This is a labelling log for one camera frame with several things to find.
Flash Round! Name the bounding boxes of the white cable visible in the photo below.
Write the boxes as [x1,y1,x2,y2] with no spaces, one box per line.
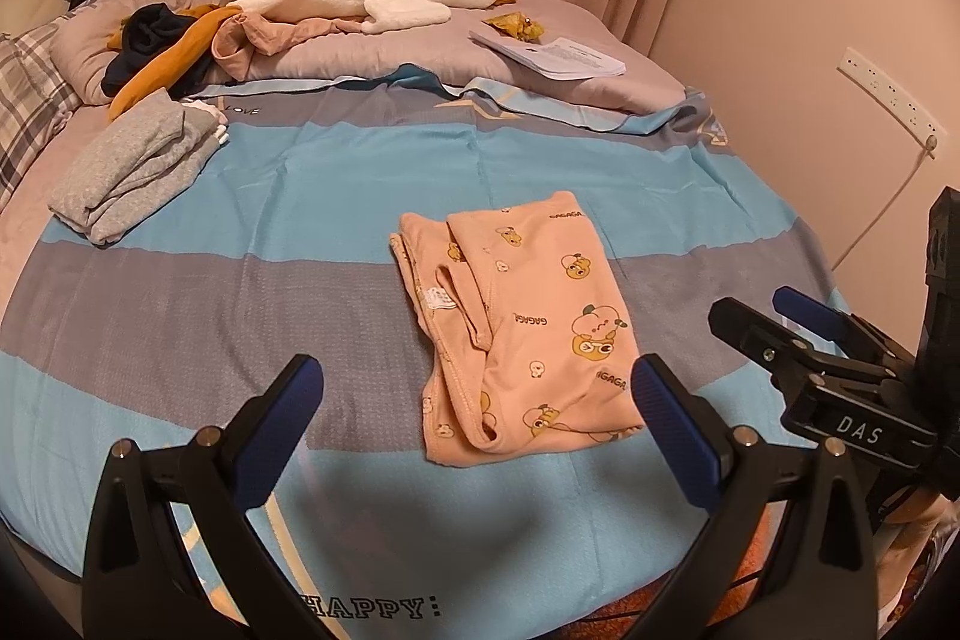
[829,134,938,274]

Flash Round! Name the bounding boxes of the pink printed baby romper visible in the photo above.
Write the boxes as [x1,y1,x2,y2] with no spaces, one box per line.
[388,190,650,467]

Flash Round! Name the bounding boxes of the dark navy garment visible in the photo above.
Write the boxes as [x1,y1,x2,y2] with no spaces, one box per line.
[101,4,226,97]

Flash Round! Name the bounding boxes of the lilac quilt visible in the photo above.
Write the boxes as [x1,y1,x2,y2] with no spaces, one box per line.
[49,0,687,120]

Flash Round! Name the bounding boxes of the white paper stack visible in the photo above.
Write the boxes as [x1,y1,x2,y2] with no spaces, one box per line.
[469,26,627,81]

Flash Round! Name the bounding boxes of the dusty pink garment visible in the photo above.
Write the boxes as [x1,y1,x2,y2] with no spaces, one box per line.
[210,10,372,79]

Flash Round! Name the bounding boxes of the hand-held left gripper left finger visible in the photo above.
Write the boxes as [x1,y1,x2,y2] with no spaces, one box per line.
[81,353,353,640]

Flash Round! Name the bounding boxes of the yellow crumpled wrapper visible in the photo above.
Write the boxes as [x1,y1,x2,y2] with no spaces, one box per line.
[484,10,545,43]

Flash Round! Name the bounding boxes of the plaid pillow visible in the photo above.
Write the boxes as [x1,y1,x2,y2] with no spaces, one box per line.
[0,0,136,206]

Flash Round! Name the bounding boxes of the white wall power strip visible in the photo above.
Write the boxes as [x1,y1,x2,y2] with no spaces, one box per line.
[838,46,942,137]

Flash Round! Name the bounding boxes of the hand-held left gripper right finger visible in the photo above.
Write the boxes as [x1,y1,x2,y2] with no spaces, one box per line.
[622,353,880,640]

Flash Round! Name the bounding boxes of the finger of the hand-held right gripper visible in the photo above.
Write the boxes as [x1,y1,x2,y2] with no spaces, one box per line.
[709,297,863,390]
[772,286,912,378]

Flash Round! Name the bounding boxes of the lilac bed sheet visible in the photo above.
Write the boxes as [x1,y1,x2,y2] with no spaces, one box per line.
[0,115,113,281]

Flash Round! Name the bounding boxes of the grey folded clothes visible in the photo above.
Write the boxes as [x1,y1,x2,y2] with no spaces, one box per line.
[49,91,218,247]

